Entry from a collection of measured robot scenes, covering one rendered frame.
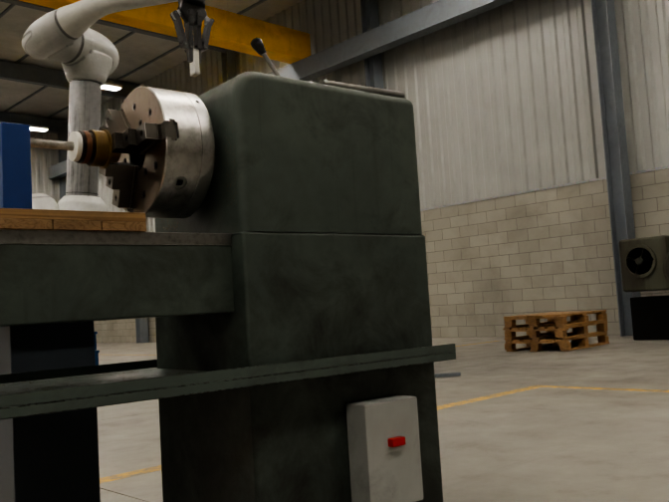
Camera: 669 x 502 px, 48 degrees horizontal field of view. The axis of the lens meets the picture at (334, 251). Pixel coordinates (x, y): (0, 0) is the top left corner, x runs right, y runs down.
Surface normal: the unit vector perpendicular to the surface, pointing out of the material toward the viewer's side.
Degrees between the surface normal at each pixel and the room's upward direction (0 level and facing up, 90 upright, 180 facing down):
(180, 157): 105
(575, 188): 90
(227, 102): 90
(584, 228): 90
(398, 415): 90
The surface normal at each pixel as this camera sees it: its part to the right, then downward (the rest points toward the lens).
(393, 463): 0.63, -0.10
